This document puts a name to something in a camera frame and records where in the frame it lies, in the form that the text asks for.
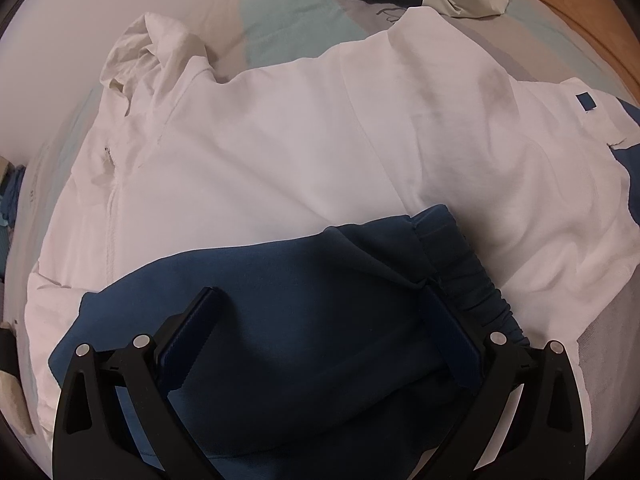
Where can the white and blue hooded jacket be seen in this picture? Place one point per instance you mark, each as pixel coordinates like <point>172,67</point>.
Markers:
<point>300,160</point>

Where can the white cloth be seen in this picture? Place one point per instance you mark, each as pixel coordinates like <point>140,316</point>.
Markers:
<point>12,395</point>

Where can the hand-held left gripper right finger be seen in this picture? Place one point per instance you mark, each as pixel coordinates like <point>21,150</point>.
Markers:
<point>457,340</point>

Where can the blue clothes pile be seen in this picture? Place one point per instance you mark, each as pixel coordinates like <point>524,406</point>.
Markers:
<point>12,195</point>

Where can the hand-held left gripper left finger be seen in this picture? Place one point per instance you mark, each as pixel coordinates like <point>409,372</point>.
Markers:
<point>195,330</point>

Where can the patterned bed sheet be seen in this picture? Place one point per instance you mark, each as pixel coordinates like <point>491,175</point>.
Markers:
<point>280,20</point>

